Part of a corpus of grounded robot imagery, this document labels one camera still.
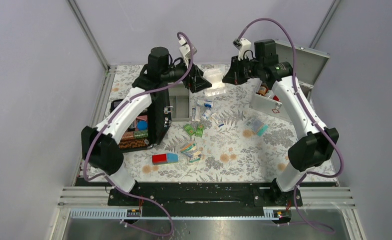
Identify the brown medicine bottle orange cap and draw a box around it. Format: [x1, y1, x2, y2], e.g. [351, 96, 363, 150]
[256, 85, 269, 96]

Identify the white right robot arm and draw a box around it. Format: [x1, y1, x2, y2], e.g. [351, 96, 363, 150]
[222, 38, 339, 206]

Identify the black open case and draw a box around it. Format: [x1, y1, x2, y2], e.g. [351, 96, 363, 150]
[111, 66, 173, 153]

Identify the white bandage roll blue label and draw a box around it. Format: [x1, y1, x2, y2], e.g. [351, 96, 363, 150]
[196, 100, 213, 109]

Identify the striped bandage packet stack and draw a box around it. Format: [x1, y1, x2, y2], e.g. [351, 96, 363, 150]
[179, 141, 202, 164]

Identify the green wind oil box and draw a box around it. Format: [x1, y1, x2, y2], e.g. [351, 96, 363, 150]
[194, 124, 204, 138]

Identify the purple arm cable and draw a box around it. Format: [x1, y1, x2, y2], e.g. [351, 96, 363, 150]
[233, 18, 345, 235]
[83, 31, 195, 237]

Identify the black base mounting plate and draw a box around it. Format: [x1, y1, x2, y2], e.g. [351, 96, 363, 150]
[107, 182, 303, 218]

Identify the grey metal box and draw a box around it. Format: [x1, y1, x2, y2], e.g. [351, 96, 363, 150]
[249, 39, 331, 123]

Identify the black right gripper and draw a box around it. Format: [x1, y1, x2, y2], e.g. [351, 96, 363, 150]
[222, 55, 263, 86]

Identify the white flat wrapped bandage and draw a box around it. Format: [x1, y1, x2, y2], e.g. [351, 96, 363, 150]
[195, 106, 203, 122]

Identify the white blue small tube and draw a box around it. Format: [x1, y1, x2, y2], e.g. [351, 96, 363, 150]
[211, 112, 224, 128]

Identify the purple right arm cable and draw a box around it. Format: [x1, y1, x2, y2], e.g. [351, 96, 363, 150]
[233, 18, 345, 235]

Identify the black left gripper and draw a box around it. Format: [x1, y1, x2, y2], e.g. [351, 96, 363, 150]
[160, 55, 212, 92]

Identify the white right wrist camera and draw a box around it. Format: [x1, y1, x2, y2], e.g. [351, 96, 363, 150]
[233, 38, 251, 61]

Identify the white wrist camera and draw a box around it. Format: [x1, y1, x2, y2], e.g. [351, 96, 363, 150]
[178, 36, 197, 67]
[233, 38, 251, 61]

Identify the clear bag teal item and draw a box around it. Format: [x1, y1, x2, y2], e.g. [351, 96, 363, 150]
[244, 117, 269, 137]

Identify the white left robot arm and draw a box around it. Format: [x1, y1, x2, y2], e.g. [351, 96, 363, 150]
[81, 43, 210, 206]

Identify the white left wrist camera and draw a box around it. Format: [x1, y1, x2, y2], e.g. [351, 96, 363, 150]
[178, 36, 197, 67]

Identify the red blue box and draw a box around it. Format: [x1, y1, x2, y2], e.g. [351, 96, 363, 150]
[152, 153, 179, 165]

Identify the grey plastic tray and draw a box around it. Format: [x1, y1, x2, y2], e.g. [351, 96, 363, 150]
[169, 84, 191, 122]

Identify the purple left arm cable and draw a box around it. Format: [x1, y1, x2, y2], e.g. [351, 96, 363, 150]
[83, 31, 195, 237]

